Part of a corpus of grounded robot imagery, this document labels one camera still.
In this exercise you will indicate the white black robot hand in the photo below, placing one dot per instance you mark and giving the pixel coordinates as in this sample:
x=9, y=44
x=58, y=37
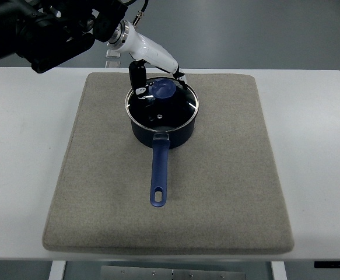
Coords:
x=143, y=50

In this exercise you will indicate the glass lid blue knob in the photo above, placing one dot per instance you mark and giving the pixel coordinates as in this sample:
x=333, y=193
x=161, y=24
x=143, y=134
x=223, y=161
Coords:
x=166, y=105

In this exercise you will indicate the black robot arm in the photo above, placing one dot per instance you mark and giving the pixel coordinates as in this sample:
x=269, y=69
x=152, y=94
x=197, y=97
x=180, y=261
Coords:
x=49, y=33

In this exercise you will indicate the upper floor outlet plate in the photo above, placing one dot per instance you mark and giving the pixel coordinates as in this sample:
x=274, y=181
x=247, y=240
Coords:
x=112, y=54

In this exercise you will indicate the floor outlet plate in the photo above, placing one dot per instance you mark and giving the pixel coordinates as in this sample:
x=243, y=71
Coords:
x=112, y=54
x=112, y=64

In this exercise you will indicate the lower floor outlet plate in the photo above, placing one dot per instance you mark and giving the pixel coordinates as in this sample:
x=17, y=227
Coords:
x=112, y=64

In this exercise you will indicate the dark blue saucepan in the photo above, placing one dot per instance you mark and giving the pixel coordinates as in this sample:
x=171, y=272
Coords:
x=161, y=142

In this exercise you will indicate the beige fabric mat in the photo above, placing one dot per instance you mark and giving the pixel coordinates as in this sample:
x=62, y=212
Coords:
x=223, y=191

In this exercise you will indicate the white left table leg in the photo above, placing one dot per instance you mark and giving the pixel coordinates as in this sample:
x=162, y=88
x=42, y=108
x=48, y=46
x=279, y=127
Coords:
x=57, y=270

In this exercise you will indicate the white table leg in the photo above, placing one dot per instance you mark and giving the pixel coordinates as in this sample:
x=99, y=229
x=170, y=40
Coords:
x=57, y=270
x=278, y=270

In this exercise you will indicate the white right table leg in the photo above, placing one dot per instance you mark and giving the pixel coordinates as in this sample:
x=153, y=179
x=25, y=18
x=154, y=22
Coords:
x=278, y=270

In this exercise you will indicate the black table control panel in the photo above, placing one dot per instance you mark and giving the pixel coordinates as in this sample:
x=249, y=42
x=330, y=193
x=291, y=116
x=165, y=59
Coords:
x=327, y=264

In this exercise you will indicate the metal base plate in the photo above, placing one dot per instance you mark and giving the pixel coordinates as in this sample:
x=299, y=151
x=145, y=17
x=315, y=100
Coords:
x=115, y=272

